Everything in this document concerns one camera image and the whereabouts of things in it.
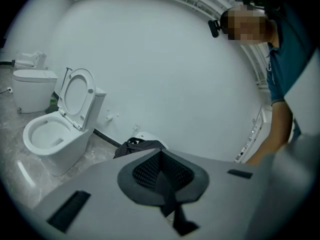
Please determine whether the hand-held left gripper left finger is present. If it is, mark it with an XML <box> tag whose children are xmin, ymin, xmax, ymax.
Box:
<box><xmin>117</xmin><ymin>149</ymin><xmax>173</xmax><ymax>210</ymax></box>

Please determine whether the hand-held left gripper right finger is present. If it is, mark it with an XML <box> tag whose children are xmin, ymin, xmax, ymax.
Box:
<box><xmin>159</xmin><ymin>149</ymin><xmax>210</xmax><ymax>236</ymax></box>

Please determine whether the black backpack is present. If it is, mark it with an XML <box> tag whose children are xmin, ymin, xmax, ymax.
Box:
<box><xmin>113</xmin><ymin>137</ymin><xmax>170</xmax><ymax>160</ymax></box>

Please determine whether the person's right forearm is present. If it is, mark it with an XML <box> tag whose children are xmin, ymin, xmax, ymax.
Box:
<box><xmin>246</xmin><ymin>99</ymin><xmax>295</xmax><ymax>166</ymax></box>

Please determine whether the white toilet with open seat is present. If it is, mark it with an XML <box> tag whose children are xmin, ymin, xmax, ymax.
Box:
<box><xmin>22</xmin><ymin>68</ymin><xmax>108</xmax><ymax>177</ymax></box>

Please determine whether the boxy white closed-lid toilet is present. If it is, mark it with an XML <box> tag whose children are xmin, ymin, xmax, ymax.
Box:
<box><xmin>12</xmin><ymin>68</ymin><xmax>58</xmax><ymax>114</ymax></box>

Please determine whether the person's blue shirt torso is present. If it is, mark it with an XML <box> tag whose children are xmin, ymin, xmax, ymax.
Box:
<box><xmin>264</xmin><ymin>2</ymin><xmax>320</xmax><ymax>145</ymax></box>

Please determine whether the white toilet with angular tank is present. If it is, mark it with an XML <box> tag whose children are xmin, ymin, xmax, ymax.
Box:
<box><xmin>14</xmin><ymin>50</ymin><xmax>48</xmax><ymax>70</ymax></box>

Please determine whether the person's head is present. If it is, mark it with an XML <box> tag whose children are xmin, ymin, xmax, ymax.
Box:
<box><xmin>221</xmin><ymin>3</ymin><xmax>280</xmax><ymax>46</ymax></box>

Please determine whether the white wall pipe fitting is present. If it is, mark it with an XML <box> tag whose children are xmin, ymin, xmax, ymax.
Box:
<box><xmin>106</xmin><ymin>107</ymin><xmax>120</xmax><ymax>121</ymax></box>

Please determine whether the thin metal T-handle rod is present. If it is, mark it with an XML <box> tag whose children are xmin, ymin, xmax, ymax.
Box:
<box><xmin>61</xmin><ymin>67</ymin><xmax>73</xmax><ymax>95</ymax></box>

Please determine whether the black head camera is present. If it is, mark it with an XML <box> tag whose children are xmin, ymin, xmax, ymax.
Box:
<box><xmin>207</xmin><ymin>19</ymin><xmax>223</xmax><ymax>39</ymax></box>

